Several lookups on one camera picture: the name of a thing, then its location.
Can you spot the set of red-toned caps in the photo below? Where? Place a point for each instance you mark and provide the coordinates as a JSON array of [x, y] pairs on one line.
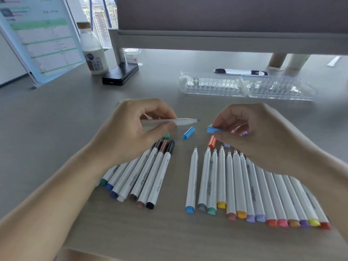
[[212, 142]]

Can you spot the person's left hand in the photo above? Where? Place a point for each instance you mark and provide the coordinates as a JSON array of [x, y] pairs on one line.
[[125, 133]]

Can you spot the small clear jar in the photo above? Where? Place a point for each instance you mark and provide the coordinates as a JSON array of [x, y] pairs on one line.
[[132, 57]]

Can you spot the blue-ended white marker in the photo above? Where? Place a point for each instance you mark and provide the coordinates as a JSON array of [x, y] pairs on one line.
[[115, 178]]

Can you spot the brown-ended white marker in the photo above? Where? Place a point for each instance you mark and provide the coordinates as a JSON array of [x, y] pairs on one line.
[[144, 175]]

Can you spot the clear plastic marker case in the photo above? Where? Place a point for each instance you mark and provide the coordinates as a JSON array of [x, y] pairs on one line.
[[217, 85]]

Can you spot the white paper cup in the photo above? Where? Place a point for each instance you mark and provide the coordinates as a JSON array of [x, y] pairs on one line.
[[297, 61]]

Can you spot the sky-blue marker cap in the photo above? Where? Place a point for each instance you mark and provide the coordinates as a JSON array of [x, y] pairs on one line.
[[188, 133], [213, 130]]

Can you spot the white paper slip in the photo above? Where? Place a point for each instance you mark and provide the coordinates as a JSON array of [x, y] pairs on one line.
[[334, 61]]

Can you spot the white milk bottle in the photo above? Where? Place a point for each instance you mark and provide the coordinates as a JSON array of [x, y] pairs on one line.
[[93, 57]]

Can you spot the orange-tipped white marker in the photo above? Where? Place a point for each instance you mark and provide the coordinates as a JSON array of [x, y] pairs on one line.
[[239, 187]]

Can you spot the black-ended white marker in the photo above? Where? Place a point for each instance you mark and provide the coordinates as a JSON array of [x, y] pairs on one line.
[[159, 179]]

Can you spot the mint-ended white marker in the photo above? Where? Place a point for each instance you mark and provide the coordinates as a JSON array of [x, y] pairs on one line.
[[213, 184]]

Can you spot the black rectangular power bank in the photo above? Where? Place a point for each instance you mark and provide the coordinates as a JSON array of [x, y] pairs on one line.
[[119, 74]]

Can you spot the mint marker cap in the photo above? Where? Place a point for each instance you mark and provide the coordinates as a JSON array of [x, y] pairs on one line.
[[166, 136]]

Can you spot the person's left forearm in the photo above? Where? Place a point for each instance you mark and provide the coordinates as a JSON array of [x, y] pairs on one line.
[[46, 206]]

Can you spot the red-tipped white marker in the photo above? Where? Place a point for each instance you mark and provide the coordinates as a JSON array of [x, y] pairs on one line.
[[267, 198]]

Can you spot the sky-blue-ended white marker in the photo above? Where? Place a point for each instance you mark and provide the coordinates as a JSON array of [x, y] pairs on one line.
[[185, 122], [191, 182]]

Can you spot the set of red-toned markers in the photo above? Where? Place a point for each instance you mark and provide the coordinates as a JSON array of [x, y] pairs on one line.
[[261, 192]]

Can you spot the person's right hand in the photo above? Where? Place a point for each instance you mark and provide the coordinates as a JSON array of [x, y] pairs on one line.
[[266, 138]]

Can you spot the grey desk shelf riser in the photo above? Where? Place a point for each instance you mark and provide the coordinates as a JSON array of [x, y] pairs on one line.
[[217, 42]]

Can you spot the person's bare leg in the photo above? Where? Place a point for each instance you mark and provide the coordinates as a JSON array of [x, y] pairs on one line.
[[87, 256]]

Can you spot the pink-ended white marker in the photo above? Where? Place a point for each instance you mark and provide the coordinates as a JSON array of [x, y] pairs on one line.
[[277, 199]]

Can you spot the tan-ended white marker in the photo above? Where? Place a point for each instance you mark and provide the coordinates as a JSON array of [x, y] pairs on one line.
[[151, 179]]

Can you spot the yellow-green-tipped white marker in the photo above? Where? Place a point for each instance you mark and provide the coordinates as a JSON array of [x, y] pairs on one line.
[[305, 202]]

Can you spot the brown paper cup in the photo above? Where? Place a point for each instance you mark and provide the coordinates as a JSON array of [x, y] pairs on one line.
[[277, 60]]

